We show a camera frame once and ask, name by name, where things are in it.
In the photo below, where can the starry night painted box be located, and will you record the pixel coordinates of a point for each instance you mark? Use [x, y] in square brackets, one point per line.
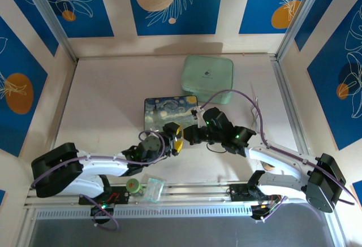
[167, 111]

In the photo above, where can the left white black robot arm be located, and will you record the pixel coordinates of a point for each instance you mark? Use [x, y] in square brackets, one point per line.
[99, 165]

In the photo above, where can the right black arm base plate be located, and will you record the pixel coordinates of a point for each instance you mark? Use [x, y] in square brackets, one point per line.
[240, 192]

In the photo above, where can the clear plastic box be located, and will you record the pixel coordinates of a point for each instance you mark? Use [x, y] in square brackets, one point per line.
[153, 189]

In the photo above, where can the aluminium frame post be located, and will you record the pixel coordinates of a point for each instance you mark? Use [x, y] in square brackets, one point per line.
[51, 18]
[302, 15]

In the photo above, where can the aluminium mounting rail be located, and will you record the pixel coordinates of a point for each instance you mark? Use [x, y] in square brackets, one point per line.
[198, 193]

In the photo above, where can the mint green zipper case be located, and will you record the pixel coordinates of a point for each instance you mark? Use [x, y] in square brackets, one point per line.
[207, 77]

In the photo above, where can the small green bottle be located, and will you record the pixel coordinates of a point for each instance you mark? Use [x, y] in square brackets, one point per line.
[133, 187]

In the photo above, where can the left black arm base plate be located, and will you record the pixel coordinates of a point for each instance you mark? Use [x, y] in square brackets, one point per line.
[118, 194]

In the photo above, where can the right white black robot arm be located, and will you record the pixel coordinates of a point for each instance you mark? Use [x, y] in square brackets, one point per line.
[282, 156]

